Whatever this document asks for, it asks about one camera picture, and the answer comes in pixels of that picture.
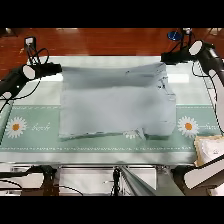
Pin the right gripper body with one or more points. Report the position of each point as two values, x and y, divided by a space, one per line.
175 57

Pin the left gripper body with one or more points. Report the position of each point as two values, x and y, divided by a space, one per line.
52 70

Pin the light blue shirt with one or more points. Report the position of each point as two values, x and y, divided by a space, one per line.
116 103

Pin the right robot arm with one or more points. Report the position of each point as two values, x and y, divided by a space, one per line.
210 60

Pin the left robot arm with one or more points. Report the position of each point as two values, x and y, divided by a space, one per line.
18 76

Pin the blue round object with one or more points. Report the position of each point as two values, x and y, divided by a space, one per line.
173 35

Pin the cream folded garment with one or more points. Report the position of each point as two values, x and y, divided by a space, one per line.
210 150

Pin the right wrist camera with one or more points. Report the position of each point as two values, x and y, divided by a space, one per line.
186 35

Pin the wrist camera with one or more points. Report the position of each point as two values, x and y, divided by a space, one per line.
30 45
186 35

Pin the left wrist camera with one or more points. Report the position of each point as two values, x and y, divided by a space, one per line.
30 45

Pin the silver frame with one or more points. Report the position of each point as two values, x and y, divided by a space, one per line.
141 186

